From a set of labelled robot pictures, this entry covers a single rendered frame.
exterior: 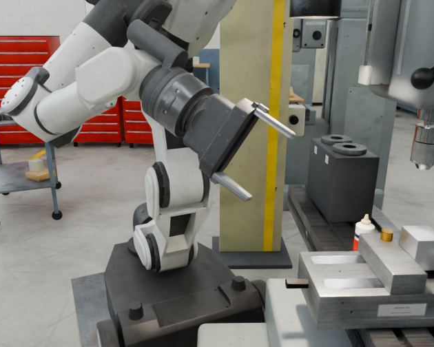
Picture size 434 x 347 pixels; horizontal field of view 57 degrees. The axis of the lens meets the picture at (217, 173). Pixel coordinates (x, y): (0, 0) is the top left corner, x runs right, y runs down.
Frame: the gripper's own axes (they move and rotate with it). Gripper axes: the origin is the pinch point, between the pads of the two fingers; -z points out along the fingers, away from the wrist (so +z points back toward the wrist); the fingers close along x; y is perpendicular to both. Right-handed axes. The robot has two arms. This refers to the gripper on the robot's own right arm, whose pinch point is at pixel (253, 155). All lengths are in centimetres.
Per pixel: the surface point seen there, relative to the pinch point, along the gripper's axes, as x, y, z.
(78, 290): -103, 81, 49
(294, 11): 19.5, 2.7, 7.5
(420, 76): 21.1, 6.1, -11.3
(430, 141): 16.5, 22.9, -18.9
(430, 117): 19.8, 21.8, -16.5
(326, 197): -6, 60, -10
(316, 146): 3, 67, 1
